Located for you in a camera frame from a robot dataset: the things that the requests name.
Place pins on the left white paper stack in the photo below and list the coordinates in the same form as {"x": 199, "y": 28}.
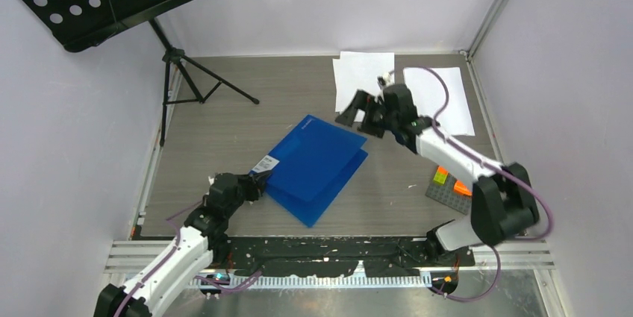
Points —
{"x": 355, "y": 71}

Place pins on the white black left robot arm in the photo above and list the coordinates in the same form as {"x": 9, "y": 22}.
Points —
{"x": 200, "y": 242}

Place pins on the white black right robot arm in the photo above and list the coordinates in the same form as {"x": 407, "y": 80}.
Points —
{"x": 501, "y": 205}

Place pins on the grey lego baseplate with bricks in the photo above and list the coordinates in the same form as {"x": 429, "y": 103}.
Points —
{"x": 440, "y": 189}

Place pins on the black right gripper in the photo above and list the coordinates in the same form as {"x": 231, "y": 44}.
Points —
{"x": 361, "y": 101}

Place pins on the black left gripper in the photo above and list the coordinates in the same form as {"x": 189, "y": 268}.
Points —
{"x": 258, "y": 179}

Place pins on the orange plastic toy piece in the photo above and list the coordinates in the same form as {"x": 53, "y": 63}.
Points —
{"x": 462, "y": 189}

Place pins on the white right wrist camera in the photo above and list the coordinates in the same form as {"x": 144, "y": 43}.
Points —
{"x": 385, "y": 80}

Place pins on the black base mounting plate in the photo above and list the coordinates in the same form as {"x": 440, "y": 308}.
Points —
{"x": 333, "y": 256}

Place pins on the aluminium rail frame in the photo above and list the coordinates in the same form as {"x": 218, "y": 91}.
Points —
{"x": 509, "y": 256}

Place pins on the blue clip file folder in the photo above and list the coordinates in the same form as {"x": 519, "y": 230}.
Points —
{"x": 310, "y": 166}

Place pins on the right white paper sheet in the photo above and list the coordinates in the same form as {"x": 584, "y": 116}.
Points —
{"x": 429, "y": 96}

